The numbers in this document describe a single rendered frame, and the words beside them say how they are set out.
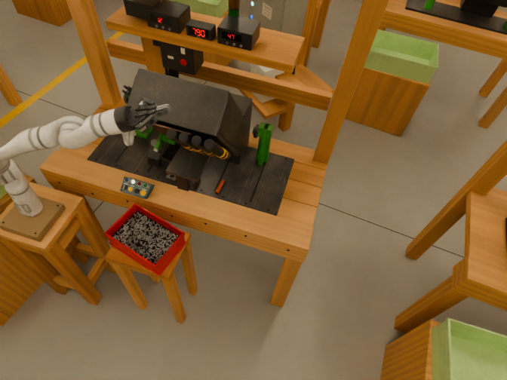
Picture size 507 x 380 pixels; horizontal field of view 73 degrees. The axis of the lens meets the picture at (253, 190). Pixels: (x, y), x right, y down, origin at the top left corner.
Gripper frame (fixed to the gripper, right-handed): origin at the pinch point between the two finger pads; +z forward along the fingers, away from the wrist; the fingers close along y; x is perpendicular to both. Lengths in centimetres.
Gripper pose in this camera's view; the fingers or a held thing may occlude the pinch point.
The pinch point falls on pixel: (164, 109)
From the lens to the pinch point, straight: 106.1
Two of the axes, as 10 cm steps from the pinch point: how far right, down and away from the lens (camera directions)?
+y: -0.7, -8.6, 5.0
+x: 2.6, 4.7, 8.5
